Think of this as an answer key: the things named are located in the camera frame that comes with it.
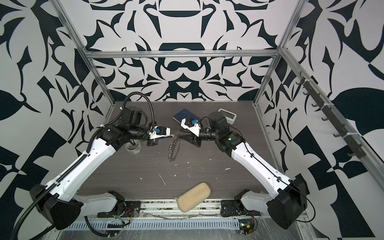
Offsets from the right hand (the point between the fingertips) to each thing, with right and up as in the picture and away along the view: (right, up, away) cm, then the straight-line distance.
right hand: (181, 131), depth 68 cm
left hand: (-5, +1, +1) cm, 5 cm away
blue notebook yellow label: (-1, +9, +44) cm, 45 cm away
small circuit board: (+30, -44, +4) cm, 54 cm away
